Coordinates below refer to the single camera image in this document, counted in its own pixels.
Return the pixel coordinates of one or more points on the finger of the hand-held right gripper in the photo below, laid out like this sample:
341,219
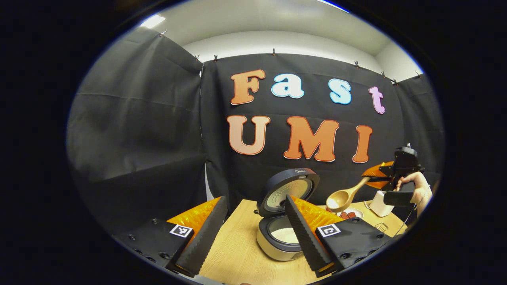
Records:
380,184
376,170

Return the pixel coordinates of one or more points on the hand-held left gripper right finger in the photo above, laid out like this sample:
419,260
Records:
307,237

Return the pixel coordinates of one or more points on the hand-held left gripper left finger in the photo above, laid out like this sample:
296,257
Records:
206,237

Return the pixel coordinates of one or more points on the wooden spoon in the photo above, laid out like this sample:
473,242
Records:
340,200

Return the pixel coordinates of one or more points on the clear chopstick holder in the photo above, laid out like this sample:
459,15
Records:
382,227

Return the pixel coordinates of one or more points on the dark grey rice cooker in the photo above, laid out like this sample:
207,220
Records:
277,182

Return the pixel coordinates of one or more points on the white toaster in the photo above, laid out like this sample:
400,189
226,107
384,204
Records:
378,206

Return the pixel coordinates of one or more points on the white round plate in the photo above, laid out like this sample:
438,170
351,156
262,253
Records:
358,213

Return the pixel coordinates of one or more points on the black backdrop cloth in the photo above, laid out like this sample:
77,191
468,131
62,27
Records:
138,126

